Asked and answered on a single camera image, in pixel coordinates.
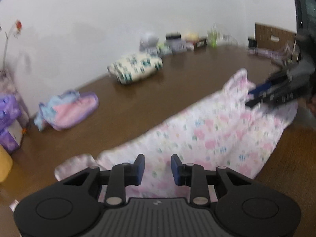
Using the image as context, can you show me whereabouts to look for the pink floral baby dress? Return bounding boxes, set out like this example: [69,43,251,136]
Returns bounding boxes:
[55,69,298,198]

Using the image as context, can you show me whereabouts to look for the green spray bottle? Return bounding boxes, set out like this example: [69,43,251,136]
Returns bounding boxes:
[207,24,218,48]

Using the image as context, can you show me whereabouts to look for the yellow ceramic mug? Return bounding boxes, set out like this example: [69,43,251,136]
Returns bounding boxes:
[0,146,13,183]

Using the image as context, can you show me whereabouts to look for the dark red box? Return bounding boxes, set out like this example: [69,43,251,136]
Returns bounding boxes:
[193,37,207,50]

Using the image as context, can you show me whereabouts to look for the lower purple tissue pack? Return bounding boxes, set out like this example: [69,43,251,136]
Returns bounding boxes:
[1,120,23,154]

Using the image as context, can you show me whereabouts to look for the purple tissue pack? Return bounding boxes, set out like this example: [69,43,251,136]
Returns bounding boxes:
[0,94,21,131]
[1,120,23,154]

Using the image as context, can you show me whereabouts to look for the yellow sticky note stack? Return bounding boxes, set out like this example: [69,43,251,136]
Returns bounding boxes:
[184,33,199,43]

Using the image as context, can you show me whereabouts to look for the blue pink purple garment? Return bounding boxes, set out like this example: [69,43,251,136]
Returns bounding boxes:
[34,90,99,131]

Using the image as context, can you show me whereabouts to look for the grey tin box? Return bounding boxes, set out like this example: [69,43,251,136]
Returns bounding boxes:
[166,39,187,54]

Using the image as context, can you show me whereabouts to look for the black charger block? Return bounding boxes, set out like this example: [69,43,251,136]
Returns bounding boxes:
[166,33,181,41]

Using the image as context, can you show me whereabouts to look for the upper purple tissue pack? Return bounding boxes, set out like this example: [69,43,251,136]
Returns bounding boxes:
[0,94,21,131]

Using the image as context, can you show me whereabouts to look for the green white small boxes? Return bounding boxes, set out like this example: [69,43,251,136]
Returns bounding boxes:
[157,43,172,57]

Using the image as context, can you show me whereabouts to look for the white astronaut speaker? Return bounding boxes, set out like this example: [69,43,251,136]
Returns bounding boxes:
[139,32,159,56]

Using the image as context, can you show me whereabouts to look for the cream green-flower folded cloth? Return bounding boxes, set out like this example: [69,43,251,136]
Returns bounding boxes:
[107,52,163,85]

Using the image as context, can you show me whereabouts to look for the white cable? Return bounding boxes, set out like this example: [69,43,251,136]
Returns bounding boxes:
[217,33,240,46]

